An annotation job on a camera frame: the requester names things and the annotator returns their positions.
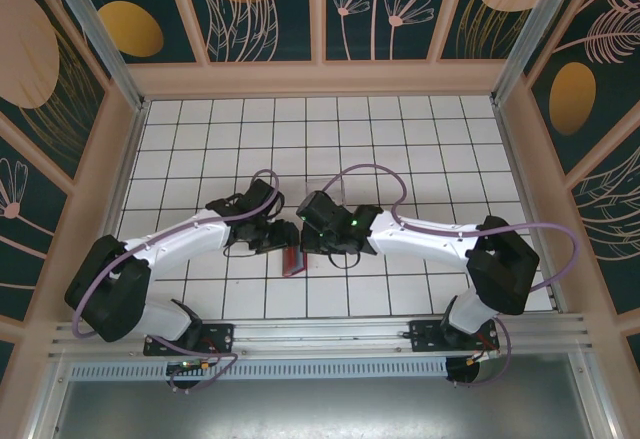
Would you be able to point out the red leather card holder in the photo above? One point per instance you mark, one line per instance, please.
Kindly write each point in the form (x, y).
(294, 264)

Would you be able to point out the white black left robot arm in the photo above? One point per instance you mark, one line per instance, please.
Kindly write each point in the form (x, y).
(175, 239)

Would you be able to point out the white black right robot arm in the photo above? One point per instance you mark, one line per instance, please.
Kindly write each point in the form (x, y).
(425, 239)

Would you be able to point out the small control board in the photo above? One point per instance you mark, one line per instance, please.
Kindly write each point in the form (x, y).
(190, 365)
(475, 360)

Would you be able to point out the grey metal sheet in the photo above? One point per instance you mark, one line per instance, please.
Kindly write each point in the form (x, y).
(320, 409)

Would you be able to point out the aluminium mounting rail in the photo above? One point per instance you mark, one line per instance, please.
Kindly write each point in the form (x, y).
(320, 331)

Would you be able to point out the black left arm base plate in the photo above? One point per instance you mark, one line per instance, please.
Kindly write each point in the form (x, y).
(220, 336)

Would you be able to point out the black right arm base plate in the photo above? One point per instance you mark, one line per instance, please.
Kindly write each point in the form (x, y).
(425, 334)

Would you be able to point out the aluminium frame post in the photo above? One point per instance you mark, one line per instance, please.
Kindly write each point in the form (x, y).
(534, 34)
(110, 54)

